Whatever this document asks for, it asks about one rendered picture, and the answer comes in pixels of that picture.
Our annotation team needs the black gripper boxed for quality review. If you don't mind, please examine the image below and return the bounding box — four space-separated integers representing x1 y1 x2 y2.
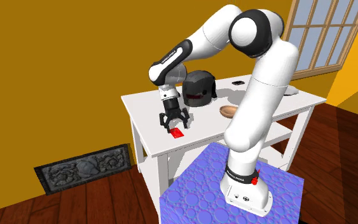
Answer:
159 97 190 134

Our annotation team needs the red flat card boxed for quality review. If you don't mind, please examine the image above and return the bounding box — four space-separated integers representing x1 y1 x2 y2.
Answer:
169 127 185 139

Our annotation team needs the white table with shelf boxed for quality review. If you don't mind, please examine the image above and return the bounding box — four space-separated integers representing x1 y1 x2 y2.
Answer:
120 73 327 218

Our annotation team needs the black rounded appliance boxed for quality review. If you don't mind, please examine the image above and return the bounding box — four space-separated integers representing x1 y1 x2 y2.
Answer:
182 69 219 108

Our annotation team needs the brown wooden bowl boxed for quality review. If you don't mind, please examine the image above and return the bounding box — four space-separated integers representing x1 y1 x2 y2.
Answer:
219 105 239 119

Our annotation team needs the purple bubble-patterned robot stand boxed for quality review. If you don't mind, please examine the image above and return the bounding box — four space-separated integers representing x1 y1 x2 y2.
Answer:
159 142 305 224

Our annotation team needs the grey carved relief panel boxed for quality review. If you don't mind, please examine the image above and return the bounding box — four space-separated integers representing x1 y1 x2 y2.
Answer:
33 143 134 196

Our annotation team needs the white rounded object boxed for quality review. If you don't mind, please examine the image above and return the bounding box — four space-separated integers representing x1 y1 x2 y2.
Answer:
284 85 300 97

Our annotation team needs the wooden-framed window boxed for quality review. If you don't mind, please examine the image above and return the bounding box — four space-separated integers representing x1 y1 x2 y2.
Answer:
282 0 358 81

